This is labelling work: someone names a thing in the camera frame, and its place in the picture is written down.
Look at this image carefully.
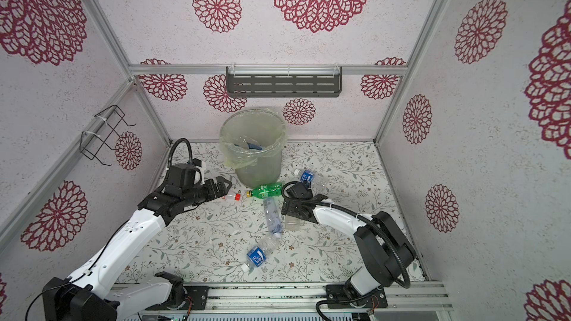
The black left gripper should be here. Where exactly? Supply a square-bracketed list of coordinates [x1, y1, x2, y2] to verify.
[183, 174, 233, 208]

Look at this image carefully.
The clear crushed water bottle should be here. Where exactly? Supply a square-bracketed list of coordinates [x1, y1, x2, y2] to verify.
[263, 197, 283, 239]

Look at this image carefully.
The clear bottle blue cap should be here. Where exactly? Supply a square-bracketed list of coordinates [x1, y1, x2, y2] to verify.
[234, 135, 264, 151]

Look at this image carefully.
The bottle blue label white cap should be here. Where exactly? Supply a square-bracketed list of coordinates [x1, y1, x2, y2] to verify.
[241, 233, 282, 273]

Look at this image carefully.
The clear bottle white cap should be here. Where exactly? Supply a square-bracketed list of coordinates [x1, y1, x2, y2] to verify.
[284, 215, 303, 233]

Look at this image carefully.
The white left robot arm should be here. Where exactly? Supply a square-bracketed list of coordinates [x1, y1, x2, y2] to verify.
[41, 159, 232, 320]

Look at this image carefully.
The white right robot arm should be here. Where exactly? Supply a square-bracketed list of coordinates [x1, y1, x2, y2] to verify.
[281, 181, 417, 315]

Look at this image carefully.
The grey bin with liner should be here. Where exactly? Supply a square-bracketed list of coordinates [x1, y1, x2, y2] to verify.
[219, 107, 286, 188]

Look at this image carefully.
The clear bottle red cap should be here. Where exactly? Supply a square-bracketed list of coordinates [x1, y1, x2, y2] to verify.
[225, 192, 242, 202]

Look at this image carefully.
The clear bottle blue label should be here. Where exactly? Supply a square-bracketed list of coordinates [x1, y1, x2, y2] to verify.
[294, 169, 328, 189]

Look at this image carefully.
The green bottle yellow cap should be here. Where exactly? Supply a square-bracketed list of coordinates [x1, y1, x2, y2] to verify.
[246, 183, 283, 199]

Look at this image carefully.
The grey slotted wall shelf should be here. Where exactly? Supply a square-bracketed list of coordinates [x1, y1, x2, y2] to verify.
[225, 66, 343, 98]

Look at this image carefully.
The black wire wall rack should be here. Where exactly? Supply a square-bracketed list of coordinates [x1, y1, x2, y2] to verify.
[79, 104, 135, 166]

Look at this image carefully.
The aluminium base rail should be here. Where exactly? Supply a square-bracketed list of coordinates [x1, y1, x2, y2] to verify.
[129, 282, 455, 320]

